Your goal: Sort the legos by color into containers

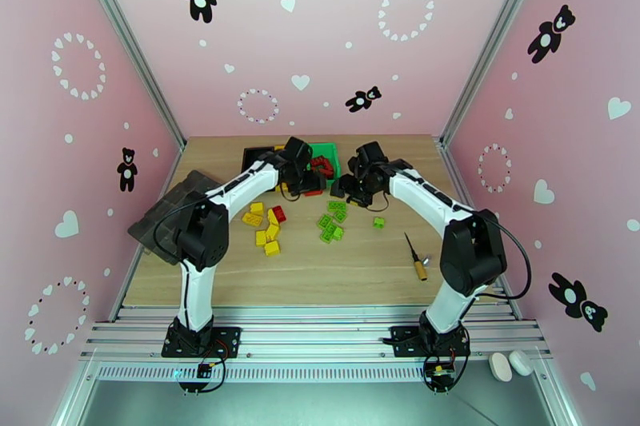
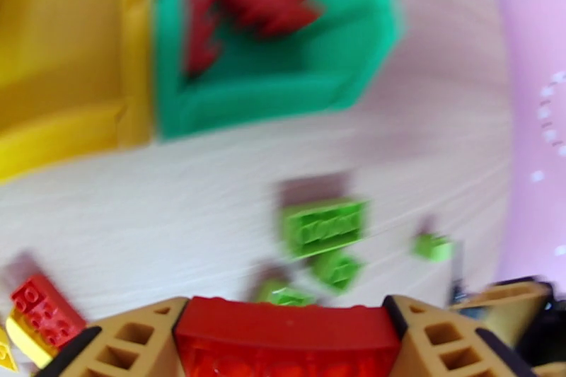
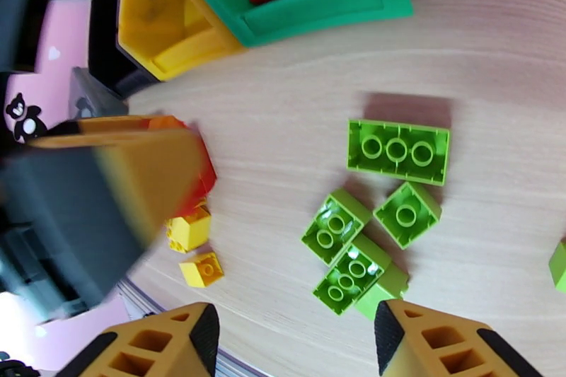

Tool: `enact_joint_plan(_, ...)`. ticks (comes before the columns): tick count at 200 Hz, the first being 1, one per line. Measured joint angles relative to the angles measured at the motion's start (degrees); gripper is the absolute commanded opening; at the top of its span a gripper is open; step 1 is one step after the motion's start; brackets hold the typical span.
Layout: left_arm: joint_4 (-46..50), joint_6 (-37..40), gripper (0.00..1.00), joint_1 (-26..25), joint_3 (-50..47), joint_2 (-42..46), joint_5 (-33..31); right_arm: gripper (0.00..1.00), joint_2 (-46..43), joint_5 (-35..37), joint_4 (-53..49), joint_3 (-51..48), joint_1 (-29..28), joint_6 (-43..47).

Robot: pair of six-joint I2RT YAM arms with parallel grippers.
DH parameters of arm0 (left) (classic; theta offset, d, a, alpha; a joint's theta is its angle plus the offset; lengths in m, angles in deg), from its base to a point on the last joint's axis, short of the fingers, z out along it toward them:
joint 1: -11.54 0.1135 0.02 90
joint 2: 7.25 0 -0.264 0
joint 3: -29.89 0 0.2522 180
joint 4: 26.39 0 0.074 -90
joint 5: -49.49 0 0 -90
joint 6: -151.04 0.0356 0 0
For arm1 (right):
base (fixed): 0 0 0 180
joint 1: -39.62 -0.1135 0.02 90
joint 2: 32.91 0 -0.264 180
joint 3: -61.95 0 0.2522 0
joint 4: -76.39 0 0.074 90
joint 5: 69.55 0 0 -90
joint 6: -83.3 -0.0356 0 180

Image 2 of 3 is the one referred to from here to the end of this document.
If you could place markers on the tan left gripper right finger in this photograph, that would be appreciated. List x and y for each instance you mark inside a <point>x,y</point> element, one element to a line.
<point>451,345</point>

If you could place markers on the green plastic bin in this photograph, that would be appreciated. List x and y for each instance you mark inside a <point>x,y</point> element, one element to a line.
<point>265,93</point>

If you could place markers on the long red lego brick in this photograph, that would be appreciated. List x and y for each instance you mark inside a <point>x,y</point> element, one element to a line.
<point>287,336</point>

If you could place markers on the yellow plastic bin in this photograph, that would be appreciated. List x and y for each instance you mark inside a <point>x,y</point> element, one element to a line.
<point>57,35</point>

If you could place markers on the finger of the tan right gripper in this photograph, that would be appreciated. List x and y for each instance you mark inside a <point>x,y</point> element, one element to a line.
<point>508,305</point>

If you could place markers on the yellow lego brick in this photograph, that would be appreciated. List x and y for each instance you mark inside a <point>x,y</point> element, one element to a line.
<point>5,351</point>
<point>26,340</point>

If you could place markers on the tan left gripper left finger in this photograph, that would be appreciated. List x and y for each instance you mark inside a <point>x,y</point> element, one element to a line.
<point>115,345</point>

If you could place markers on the long green lego brick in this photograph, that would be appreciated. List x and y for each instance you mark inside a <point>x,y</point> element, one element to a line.
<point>325,227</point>

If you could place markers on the small green lego brick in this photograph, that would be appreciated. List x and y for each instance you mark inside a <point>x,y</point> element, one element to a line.
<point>435,247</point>

